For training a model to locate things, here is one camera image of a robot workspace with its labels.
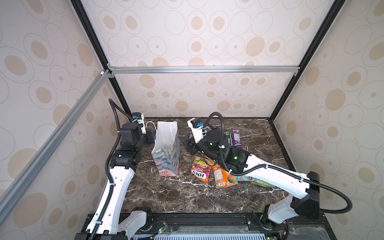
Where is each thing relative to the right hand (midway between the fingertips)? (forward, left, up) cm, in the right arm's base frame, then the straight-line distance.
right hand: (184, 134), depth 64 cm
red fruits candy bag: (-1, -7, -33) cm, 33 cm away
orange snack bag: (-7, -20, -33) cm, 39 cm away
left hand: (+8, +16, -2) cm, 18 cm away
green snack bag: (+24, -27, -30) cm, 47 cm away
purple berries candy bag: (+22, -32, -32) cm, 50 cm away
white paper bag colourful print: (-2, +9, -10) cm, 14 cm away
